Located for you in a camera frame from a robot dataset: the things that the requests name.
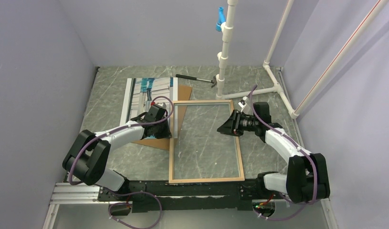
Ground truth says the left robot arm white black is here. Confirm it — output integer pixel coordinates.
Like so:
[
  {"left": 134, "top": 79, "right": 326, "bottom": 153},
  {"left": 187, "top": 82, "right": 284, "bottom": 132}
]
[{"left": 62, "top": 104, "right": 171, "bottom": 200}]

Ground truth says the black handled hammer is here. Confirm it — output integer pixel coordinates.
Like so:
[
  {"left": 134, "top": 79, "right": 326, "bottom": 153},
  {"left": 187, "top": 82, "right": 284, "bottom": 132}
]
[{"left": 175, "top": 74, "right": 217, "bottom": 88}]

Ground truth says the white PVC pipe stand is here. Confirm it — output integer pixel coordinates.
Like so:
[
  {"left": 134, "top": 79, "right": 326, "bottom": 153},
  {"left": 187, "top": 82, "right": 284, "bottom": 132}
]
[{"left": 216, "top": 0, "right": 388, "bottom": 119}]

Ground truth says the brown cardboard backing board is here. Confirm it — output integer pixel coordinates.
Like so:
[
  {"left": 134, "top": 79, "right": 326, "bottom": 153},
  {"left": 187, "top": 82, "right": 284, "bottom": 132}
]
[{"left": 131, "top": 84, "right": 193, "bottom": 151}]

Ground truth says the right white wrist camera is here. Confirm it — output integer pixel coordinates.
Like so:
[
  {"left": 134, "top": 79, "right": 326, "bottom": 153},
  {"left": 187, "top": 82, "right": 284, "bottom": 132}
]
[{"left": 238, "top": 96, "right": 251, "bottom": 114}]

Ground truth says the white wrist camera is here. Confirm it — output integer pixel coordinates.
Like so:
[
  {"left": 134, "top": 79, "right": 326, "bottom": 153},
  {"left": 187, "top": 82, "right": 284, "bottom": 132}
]
[
  {"left": 238, "top": 96, "right": 251, "bottom": 114},
  {"left": 149, "top": 101, "right": 167, "bottom": 110}
]

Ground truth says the blue pipe fitting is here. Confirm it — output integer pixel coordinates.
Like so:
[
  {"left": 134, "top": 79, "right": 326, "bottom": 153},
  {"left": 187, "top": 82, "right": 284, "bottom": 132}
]
[{"left": 215, "top": 7, "right": 226, "bottom": 32}]

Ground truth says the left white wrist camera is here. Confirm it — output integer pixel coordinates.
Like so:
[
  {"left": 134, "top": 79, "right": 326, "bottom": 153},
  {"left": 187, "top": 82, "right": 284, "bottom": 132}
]
[{"left": 149, "top": 101, "right": 167, "bottom": 110}]

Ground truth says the blue wooden picture frame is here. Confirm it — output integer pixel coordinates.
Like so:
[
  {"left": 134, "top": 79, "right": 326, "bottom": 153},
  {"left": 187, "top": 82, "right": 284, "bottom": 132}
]
[{"left": 168, "top": 99, "right": 245, "bottom": 185}]

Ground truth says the printed photo with white border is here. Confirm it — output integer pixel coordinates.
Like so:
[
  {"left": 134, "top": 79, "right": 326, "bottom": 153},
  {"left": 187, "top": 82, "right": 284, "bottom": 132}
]
[{"left": 115, "top": 77, "right": 178, "bottom": 142}]

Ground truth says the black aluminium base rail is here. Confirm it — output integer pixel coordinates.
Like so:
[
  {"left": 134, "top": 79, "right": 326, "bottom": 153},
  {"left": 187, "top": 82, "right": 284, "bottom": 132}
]
[{"left": 49, "top": 178, "right": 328, "bottom": 213}]

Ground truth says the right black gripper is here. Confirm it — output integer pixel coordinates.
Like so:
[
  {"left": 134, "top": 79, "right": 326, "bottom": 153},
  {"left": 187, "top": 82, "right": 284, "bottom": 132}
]
[{"left": 217, "top": 110, "right": 258, "bottom": 137}]

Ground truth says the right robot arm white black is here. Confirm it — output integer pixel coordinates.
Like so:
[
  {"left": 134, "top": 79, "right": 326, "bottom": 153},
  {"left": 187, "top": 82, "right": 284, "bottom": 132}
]
[{"left": 217, "top": 102, "right": 330, "bottom": 203}]

